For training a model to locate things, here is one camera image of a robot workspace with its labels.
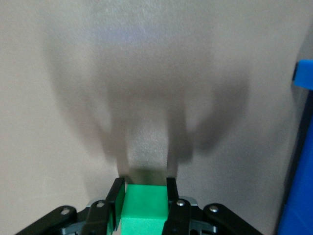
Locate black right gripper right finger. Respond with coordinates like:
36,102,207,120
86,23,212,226
161,177,262,235

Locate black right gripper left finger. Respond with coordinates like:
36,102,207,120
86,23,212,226
14,177,125,235

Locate green cube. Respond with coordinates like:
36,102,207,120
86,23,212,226
120,184,172,235

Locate blue plastic bin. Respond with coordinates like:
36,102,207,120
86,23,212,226
275,59,313,235

